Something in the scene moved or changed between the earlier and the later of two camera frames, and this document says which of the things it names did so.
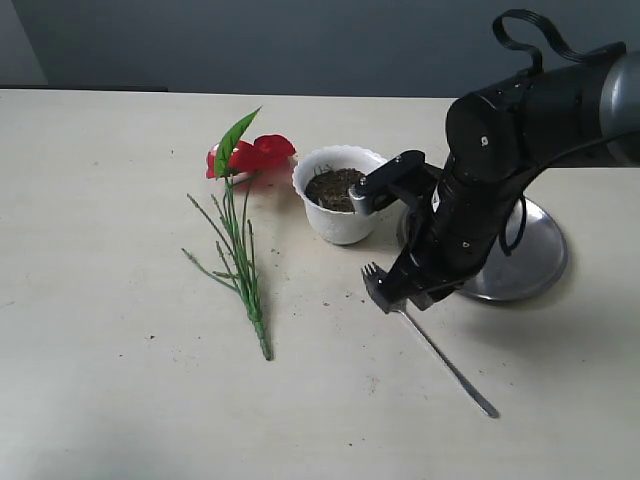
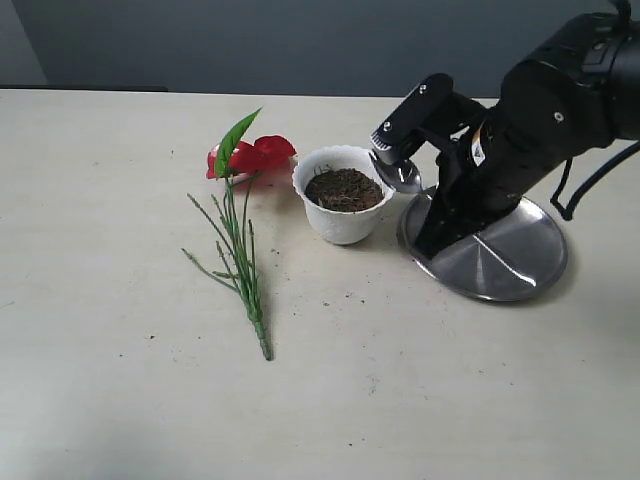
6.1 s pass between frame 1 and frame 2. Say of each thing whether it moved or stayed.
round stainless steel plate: stayed
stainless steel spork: moved
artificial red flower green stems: stayed
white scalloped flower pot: stayed
